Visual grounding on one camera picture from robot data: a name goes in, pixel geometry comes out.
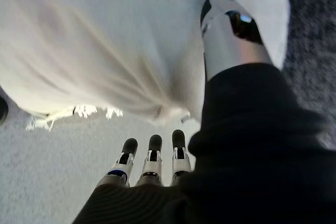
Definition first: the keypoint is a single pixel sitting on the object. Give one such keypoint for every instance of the right robot hand black glove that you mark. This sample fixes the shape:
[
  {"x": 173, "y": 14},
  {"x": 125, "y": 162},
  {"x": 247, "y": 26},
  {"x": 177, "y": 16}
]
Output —
[{"x": 249, "y": 155}]

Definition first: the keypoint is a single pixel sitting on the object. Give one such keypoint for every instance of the white fringed cushion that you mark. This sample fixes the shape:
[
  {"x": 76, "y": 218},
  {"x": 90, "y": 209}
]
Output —
[{"x": 105, "y": 37}]

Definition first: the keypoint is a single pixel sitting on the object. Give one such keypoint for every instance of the grey fabric armchair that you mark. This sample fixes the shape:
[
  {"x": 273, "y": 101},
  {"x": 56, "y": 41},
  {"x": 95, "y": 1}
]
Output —
[{"x": 312, "y": 51}]

